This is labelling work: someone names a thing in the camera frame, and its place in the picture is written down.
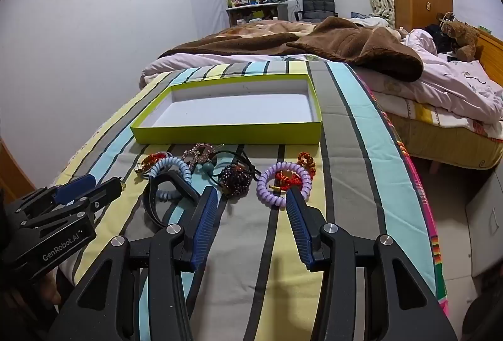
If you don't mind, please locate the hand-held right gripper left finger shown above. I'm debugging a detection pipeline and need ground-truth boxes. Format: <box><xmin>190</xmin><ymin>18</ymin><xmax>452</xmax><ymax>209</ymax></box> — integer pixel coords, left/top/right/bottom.
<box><xmin>47</xmin><ymin>186</ymin><xmax>218</xmax><ymax>341</ymax></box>

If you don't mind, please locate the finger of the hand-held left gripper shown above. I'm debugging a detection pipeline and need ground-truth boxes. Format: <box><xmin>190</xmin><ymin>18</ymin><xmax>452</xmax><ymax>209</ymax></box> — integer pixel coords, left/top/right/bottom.
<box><xmin>19</xmin><ymin>177</ymin><xmax>123</xmax><ymax>228</ymax></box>
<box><xmin>8</xmin><ymin>174</ymin><xmax>97</xmax><ymax>216</ymax></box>

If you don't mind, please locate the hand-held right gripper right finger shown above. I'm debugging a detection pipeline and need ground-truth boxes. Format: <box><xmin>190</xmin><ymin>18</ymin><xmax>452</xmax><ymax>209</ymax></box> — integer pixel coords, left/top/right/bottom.
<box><xmin>285</xmin><ymin>189</ymin><xmax>458</xmax><ymax>341</ymax></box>

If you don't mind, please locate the black wristband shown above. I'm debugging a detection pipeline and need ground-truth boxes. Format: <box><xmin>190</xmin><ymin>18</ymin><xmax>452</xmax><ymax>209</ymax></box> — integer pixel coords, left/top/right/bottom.
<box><xmin>142</xmin><ymin>173</ymin><xmax>201</xmax><ymax>227</ymax></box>

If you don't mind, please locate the dark beaded bracelet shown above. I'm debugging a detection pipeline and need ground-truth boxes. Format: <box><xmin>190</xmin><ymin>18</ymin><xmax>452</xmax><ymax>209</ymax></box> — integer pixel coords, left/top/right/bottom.
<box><xmin>218</xmin><ymin>164</ymin><xmax>253</xmax><ymax>199</ymax></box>

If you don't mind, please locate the red cord gold charm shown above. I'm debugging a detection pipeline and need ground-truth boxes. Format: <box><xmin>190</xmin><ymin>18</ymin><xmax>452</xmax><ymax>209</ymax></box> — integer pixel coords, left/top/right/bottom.
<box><xmin>134</xmin><ymin>153</ymin><xmax>168</xmax><ymax>179</ymax></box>

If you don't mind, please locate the purple spiral hair tie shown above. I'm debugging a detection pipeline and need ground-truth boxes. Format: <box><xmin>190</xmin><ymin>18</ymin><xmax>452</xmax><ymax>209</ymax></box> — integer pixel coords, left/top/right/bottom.
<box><xmin>256</xmin><ymin>161</ymin><xmax>311</xmax><ymax>210</ymax></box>

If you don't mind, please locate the red knotted cord bracelet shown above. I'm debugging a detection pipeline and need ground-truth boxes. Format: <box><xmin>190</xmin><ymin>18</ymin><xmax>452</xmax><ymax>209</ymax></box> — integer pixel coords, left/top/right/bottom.
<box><xmin>274</xmin><ymin>152</ymin><xmax>317</xmax><ymax>193</ymax></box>

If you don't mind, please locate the blue spiral hair tie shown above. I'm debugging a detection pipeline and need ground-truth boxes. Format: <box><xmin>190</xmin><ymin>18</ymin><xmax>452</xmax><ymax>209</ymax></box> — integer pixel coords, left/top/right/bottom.
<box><xmin>149</xmin><ymin>155</ymin><xmax>194</xmax><ymax>205</ymax></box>

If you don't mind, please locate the green cardboard box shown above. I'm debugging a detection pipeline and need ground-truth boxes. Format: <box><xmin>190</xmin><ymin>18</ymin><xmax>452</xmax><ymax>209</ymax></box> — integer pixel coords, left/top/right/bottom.
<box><xmin>130</xmin><ymin>74</ymin><xmax>323</xmax><ymax>145</ymax></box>

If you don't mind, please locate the person's left forearm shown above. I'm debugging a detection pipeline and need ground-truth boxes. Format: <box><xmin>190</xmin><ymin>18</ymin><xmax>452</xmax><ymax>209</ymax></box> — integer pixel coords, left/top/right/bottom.
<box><xmin>0</xmin><ymin>276</ymin><xmax>53</xmax><ymax>341</ymax></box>

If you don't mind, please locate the person's left hand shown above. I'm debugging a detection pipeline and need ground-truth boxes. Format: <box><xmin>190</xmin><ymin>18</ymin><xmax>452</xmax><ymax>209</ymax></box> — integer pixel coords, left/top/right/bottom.
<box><xmin>37</xmin><ymin>272</ymin><xmax>62</xmax><ymax>305</ymax></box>

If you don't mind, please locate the wooden door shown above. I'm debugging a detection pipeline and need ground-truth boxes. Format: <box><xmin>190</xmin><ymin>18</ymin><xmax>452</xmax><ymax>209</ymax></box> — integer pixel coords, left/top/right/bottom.
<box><xmin>0</xmin><ymin>137</ymin><xmax>36</xmax><ymax>201</ymax></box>

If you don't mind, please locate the rhinestone hair clip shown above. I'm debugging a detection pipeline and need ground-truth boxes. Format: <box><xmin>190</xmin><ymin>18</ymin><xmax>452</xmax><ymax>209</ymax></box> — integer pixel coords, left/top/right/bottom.
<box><xmin>181</xmin><ymin>143</ymin><xmax>215</xmax><ymax>171</ymax></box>

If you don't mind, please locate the striped bed sheet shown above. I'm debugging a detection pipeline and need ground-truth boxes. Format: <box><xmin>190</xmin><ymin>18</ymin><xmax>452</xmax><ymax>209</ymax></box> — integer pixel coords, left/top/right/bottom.
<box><xmin>51</xmin><ymin>60</ymin><xmax>449</xmax><ymax>341</ymax></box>

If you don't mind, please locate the yellow mattress cover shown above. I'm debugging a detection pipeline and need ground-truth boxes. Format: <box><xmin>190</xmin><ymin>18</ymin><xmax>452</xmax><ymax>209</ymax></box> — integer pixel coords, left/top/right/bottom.
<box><xmin>387</xmin><ymin>111</ymin><xmax>503</xmax><ymax>171</ymax></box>

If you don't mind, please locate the white cabinet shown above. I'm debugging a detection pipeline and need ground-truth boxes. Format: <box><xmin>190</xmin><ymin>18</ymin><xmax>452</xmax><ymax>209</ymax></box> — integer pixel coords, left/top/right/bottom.
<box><xmin>466</xmin><ymin>164</ymin><xmax>503</xmax><ymax>279</ymax></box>

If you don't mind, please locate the brown fleece blanket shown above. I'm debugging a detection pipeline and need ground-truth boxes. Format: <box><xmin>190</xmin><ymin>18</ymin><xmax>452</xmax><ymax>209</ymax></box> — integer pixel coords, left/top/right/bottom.
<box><xmin>157</xmin><ymin>16</ymin><xmax>424</xmax><ymax>83</ymax></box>

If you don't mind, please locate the tan patterned blanket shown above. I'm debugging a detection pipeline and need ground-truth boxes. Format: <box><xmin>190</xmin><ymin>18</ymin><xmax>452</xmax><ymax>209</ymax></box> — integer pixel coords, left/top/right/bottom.
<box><xmin>220</xmin><ymin>19</ymin><xmax>327</xmax><ymax>38</ymax></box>

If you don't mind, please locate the grey desk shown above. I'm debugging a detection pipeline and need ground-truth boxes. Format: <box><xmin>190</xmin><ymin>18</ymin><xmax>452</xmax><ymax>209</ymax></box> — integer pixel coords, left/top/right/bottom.
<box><xmin>225</xmin><ymin>1</ymin><xmax>289</xmax><ymax>27</ymax></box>

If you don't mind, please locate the pale pink duvet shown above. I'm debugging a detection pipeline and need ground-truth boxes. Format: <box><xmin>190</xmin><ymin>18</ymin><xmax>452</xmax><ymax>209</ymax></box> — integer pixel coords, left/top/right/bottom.
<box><xmin>140</xmin><ymin>14</ymin><xmax>503</xmax><ymax>133</ymax></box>

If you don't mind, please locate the dark padded chair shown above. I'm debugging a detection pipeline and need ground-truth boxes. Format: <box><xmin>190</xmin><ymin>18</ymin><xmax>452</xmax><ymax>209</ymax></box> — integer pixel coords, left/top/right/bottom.
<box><xmin>294</xmin><ymin>0</ymin><xmax>339</xmax><ymax>22</ymax></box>

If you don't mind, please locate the black bag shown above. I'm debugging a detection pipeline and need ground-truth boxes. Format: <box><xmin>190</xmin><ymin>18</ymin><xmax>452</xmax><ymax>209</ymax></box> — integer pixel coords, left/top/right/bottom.
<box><xmin>424</xmin><ymin>23</ymin><xmax>456</xmax><ymax>54</ymax></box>

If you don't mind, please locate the brown teddy bear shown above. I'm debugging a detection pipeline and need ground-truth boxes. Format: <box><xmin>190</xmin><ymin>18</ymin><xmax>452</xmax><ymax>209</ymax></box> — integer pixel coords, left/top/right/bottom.
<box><xmin>440</xmin><ymin>20</ymin><xmax>481</xmax><ymax>62</ymax></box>

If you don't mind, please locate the wooden headboard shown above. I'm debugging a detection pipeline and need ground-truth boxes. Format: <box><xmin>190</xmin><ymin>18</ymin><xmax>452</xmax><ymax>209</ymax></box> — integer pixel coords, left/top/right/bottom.
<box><xmin>473</xmin><ymin>26</ymin><xmax>503</xmax><ymax>88</ymax></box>

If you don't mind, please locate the teal bead hair tie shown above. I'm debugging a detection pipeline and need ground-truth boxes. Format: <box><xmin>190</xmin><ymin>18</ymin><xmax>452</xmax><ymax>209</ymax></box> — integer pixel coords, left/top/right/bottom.
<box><xmin>200</xmin><ymin>146</ymin><xmax>263</xmax><ymax>188</ymax></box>

